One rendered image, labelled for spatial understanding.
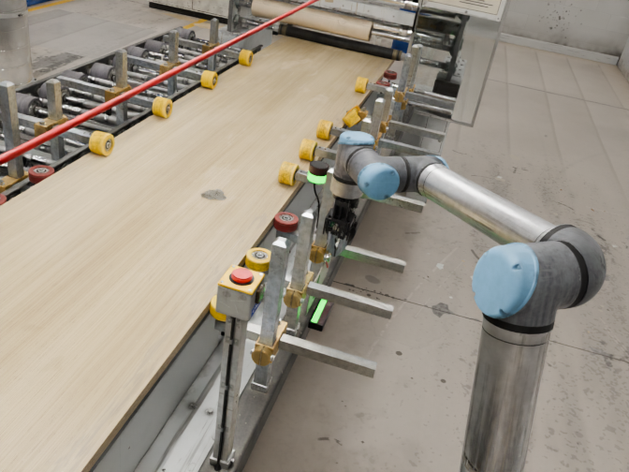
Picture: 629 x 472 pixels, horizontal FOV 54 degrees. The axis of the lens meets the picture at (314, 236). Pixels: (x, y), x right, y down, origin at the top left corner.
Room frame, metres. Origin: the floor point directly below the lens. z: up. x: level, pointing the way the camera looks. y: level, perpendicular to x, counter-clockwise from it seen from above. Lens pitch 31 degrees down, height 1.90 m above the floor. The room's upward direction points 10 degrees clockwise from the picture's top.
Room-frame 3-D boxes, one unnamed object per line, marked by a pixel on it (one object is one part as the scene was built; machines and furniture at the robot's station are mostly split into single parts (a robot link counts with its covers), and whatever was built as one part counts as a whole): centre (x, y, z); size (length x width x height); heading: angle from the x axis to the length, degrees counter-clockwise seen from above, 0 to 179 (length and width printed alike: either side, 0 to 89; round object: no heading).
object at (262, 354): (1.23, 0.07, 0.84); 0.13 x 0.06 x 0.05; 169
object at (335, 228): (1.48, -0.06, 1.11); 0.09 x 0.08 x 0.12; 169
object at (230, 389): (0.95, 0.12, 0.93); 0.05 x 0.04 x 0.45; 169
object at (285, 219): (1.76, 0.10, 0.85); 0.08 x 0.08 x 0.11
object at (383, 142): (2.46, -0.21, 0.95); 0.50 x 0.04 x 0.04; 79
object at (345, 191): (1.49, -0.07, 1.19); 0.10 x 0.09 x 0.05; 79
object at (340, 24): (4.11, 0.06, 1.05); 1.43 x 0.12 x 0.12; 79
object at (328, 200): (1.69, -0.02, 0.90); 0.03 x 0.03 x 0.48; 79
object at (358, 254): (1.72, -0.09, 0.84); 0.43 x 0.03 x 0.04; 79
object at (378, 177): (1.39, -0.12, 1.28); 0.12 x 0.12 x 0.09; 25
